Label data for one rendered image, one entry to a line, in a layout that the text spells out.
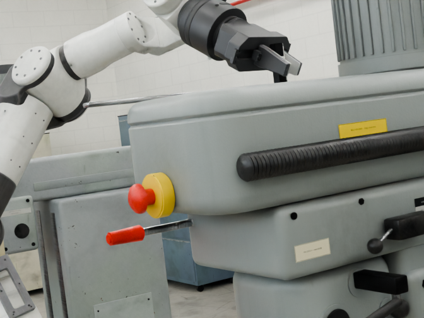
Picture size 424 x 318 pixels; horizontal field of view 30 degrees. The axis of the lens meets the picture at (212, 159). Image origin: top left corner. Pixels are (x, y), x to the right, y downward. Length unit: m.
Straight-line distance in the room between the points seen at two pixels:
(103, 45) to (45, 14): 9.50
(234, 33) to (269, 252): 0.34
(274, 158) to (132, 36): 0.45
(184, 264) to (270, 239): 7.67
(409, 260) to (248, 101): 0.37
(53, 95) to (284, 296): 0.53
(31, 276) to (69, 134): 2.12
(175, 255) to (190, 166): 7.85
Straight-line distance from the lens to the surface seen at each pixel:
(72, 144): 10.78
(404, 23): 1.27
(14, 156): 1.34
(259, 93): 1.00
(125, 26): 1.33
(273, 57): 1.17
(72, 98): 1.39
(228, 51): 1.17
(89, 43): 1.36
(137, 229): 1.15
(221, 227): 1.14
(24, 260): 9.65
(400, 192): 1.17
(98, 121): 10.94
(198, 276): 8.57
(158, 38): 1.36
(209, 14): 1.23
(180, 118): 1.01
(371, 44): 1.27
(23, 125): 1.35
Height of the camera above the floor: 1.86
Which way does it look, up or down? 3 degrees down
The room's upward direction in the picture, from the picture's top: 7 degrees counter-clockwise
